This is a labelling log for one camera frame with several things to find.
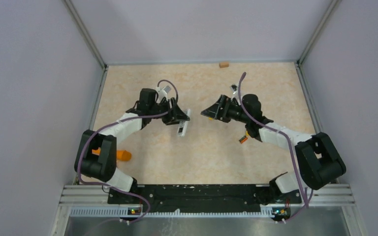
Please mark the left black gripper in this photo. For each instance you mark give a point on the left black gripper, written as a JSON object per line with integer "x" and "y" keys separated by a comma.
{"x": 174, "y": 115}

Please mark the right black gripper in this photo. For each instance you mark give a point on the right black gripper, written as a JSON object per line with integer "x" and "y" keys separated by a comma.
{"x": 215, "y": 111}

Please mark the white remote with buttons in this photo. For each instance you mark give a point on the white remote with buttons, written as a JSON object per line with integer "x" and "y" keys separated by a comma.
{"x": 183, "y": 125}

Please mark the green orange battery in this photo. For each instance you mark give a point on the green orange battery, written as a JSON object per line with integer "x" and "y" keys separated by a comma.
{"x": 243, "y": 139}

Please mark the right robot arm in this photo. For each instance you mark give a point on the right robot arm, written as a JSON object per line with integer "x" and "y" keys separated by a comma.
{"x": 316, "y": 160}

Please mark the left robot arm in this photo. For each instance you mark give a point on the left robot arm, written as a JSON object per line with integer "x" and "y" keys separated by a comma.
{"x": 104, "y": 167}

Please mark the brown wooden block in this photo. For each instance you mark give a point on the brown wooden block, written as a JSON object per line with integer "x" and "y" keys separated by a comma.
{"x": 224, "y": 64}

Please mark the orange cone toy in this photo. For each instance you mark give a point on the orange cone toy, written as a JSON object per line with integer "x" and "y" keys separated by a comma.
{"x": 121, "y": 155}

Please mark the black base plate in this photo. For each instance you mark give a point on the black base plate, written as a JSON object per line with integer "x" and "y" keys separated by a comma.
{"x": 204, "y": 198}

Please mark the white cable duct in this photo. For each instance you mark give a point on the white cable duct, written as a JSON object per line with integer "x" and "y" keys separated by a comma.
{"x": 131, "y": 212}

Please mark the left aluminium frame post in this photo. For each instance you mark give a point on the left aluminium frame post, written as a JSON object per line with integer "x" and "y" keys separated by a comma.
{"x": 84, "y": 32}

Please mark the aluminium frame post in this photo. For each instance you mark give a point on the aluminium frame post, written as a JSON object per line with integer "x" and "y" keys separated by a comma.
{"x": 318, "y": 30}
{"x": 84, "y": 32}

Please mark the right aluminium frame post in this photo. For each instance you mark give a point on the right aluminium frame post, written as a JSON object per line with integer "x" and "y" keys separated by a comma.
{"x": 318, "y": 30}

